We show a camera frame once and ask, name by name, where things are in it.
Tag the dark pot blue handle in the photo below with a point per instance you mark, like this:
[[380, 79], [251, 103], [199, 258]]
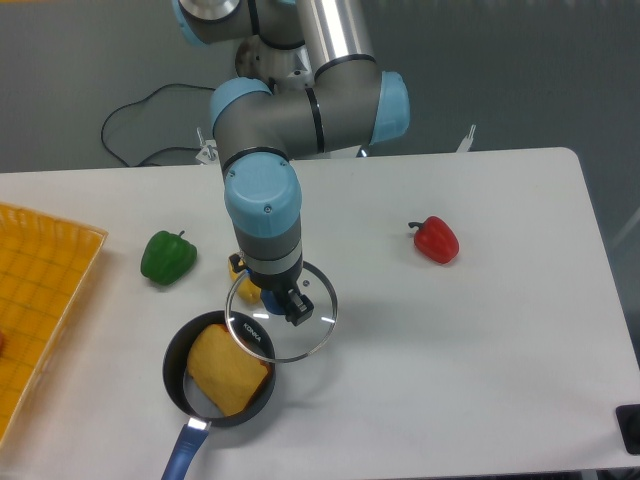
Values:
[[203, 414]]

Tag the red bell pepper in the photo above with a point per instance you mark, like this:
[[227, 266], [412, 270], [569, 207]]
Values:
[[434, 239]]

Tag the white bracket right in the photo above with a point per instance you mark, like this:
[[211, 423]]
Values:
[[467, 141]]

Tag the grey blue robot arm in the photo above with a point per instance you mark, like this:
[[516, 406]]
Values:
[[262, 193]]

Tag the yellow bell pepper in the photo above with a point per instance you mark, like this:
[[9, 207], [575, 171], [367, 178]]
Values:
[[247, 290]]

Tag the green bell pepper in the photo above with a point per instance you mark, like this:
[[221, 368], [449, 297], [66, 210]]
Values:
[[167, 258]]

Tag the black object table corner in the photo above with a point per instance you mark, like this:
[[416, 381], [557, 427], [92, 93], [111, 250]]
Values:
[[628, 417]]

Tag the glass pot lid blue knob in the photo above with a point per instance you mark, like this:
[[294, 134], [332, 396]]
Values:
[[262, 331]]

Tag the yellow plastic basket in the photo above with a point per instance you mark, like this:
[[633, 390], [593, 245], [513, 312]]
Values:
[[45, 265]]

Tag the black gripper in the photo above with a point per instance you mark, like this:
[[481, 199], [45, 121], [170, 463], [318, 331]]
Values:
[[283, 285]]

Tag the white metal bracket left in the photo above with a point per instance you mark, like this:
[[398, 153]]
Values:
[[208, 153]]

